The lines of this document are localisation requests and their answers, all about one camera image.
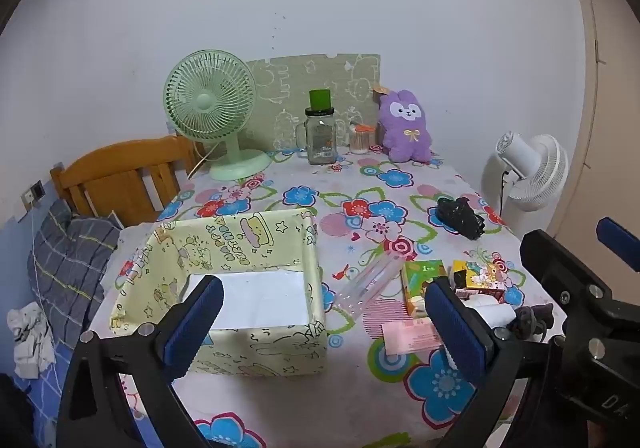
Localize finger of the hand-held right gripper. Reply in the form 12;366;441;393
519;229;632;331
596;216;640;274

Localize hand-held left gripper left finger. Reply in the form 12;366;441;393
57;274;224;448

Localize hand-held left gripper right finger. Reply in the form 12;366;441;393
424;275;565;448

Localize white cloth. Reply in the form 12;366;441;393
7;302;53;380
465;295;516;329

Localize pink packet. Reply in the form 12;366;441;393
380;318;446;356

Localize colourful cartoon packet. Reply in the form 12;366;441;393
452;259;513;304

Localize green small carton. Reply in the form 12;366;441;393
401;259;447;318

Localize yellow fabric storage box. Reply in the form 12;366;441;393
109;209;328;378

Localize clear plastic pack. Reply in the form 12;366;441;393
336;250;405;316

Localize black umbrella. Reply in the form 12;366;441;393
436;196;486;241

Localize white standing fan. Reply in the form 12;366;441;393
495;130;570;234

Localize beige door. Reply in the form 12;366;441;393
560;0;640;234

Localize grey plaid pillow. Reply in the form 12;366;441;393
28;199;122;344

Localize crumpled white cloth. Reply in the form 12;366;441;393
7;302;53;380

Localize blue bedsheet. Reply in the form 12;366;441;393
10;343;151;448

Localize wooden bed headboard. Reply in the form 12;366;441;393
50;135;206;229

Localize purple plush bunny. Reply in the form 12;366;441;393
372;85;434;164

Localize cotton swab container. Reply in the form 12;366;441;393
348;120;375;154

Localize green desk fan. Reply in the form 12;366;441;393
163;49;272;181

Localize glass jar with green lid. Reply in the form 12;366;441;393
295;89;337;166

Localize green patterned board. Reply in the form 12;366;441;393
246;52;382;154

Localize wall socket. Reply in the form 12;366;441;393
21;180;45;206

